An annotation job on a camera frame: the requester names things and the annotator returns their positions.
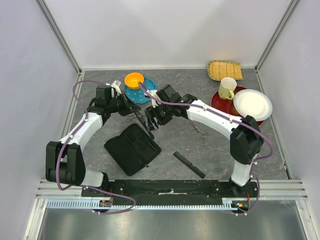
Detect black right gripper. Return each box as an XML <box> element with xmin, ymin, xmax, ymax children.
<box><xmin>144</xmin><ymin>101</ymin><xmax>174</xmax><ymax>132</ymax></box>

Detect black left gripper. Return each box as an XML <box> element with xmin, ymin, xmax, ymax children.
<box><xmin>107</xmin><ymin>91</ymin><xmax>141</xmax><ymax>117</ymax></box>

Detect black zippered tool case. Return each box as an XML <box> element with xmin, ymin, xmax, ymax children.
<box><xmin>104</xmin><ymin>123</ymin><xmax>162</xmax><ymax>177</ymax></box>

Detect black straight comb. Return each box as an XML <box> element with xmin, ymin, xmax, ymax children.
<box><xmin>173</xmin><ymin>151</ymin><xmax>206</xmax><ymax>179</ymax></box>

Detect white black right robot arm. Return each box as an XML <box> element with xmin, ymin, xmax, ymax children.
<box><xmin>139</xmin><ymin>83</ymin><xmax>264</xmax><ymax>197</ymax></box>

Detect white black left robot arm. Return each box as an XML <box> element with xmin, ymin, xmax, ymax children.
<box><xmin>45</xmin><ymin>85</ymin><xmax>141</xmax><ymax>197</ymax></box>

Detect silver hair scissors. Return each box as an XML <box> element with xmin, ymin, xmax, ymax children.
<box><xmin>126</xmin><ymin>114</ymin><xmax>147</xmax><ymax>122</ymax></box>

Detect blue polka dot plate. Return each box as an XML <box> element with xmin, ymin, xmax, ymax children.
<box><xmin>123</xmin><ymin>77</ymin><xmax>157</xmax><ymax>104</ymax></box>

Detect orange bowl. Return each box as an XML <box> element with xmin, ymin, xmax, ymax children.
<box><xmin>124</xmin><ymin>72</ymin><xmax>144</xmax><ymax>90</ymax></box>

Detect silver thinning scissors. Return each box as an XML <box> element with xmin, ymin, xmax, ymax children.
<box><xmin>189</xmin><ymin>120</ymin><xmax>209</xmax><ymax>142</ymax></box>

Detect red round plate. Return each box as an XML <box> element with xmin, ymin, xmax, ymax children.
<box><xmin>210</xmin><ymin>86</ymin><xmax>263</xmax><ymax>126</ymax></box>

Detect woven bamboo tray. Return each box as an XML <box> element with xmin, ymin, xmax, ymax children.
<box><xmin>207</xmin><ymin>60</ymin><xmax>244</xmax><ymax>82</ymax></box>

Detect pale green mug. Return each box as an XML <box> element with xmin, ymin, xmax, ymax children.
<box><xmin>218</xmin><ymin>77</ymin><xmax>237</xmax><ymax>100</ymax></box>

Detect white paper plate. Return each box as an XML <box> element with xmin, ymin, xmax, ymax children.
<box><xmin>233</xmin><ymin>89</ymin><xmax>273</xmax><ymax>122</ymax></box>

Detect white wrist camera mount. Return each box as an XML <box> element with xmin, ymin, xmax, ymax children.
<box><xmin>144</xmin><ymin>90</ymin><xmax>160</xmax><ymax>108</ymax></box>

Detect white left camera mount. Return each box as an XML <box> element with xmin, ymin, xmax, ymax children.
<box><xmin>105</xmin><ymin>80</ymin><xmax>122</xmax><ymax>98</ymax></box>

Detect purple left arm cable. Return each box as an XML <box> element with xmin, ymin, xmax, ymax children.
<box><xmin>56</xmin><ymin>80</ymin><xmax>137</xmax><ymax>216</ymax></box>

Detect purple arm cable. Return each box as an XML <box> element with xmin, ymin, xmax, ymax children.
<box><xmin>138</xmin><ymin>82</ymin><xmax>273</xmax><ymax>216</ymax></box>
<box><xmin>56</xmin><ymin>80</ymin><xmax>137</xmax><ymax>216</ymax></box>

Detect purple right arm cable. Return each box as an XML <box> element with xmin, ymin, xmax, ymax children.
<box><xmin>138</xmin><ymin>82</ymin><xmax>273</xmax><ymax>216</ymax></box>

